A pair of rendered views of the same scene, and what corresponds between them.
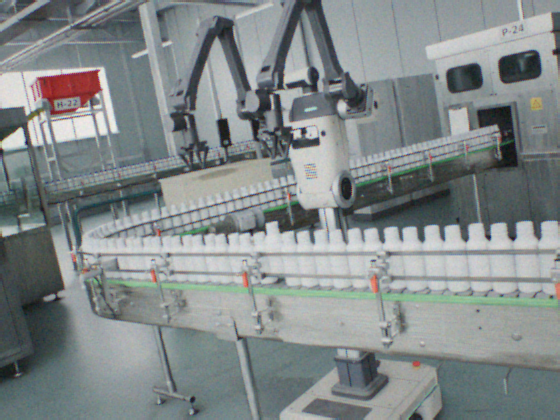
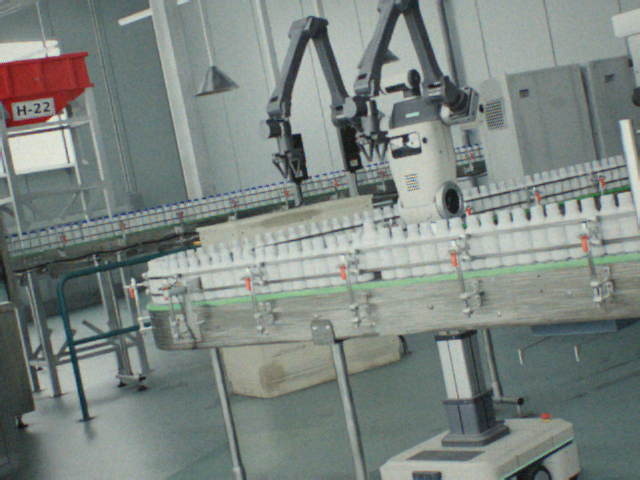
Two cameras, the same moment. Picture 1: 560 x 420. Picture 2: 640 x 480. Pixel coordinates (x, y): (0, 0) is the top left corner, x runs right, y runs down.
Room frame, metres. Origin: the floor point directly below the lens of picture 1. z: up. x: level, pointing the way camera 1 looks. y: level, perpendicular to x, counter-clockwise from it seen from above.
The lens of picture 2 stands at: (-2.32, 0.01, 1.38)
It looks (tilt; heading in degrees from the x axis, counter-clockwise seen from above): 3 degrees down; 3
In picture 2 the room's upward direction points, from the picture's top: 11 degrees counter-clockwise
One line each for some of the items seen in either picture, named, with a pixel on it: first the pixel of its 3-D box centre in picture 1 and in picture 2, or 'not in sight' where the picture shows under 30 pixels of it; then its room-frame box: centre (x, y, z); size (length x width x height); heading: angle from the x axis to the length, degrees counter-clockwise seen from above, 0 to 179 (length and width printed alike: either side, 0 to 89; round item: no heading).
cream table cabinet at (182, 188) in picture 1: (224, 220); (299, 294); (6.16, 0.61, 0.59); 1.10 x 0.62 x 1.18; 122
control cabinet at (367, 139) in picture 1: (370, 148); (544, 182); (7.94, -1.46, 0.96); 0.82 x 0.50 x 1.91; 122
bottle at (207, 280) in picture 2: (124, 258); (208, 277); (2.24, 0.66, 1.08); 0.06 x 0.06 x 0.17
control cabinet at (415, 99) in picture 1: (413, 138); (622, 165); (8.42, -2.22, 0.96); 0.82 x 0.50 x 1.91; 122
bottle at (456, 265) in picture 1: (455, 258); (522, 236); (1.34, -0.42, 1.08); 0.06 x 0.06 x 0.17
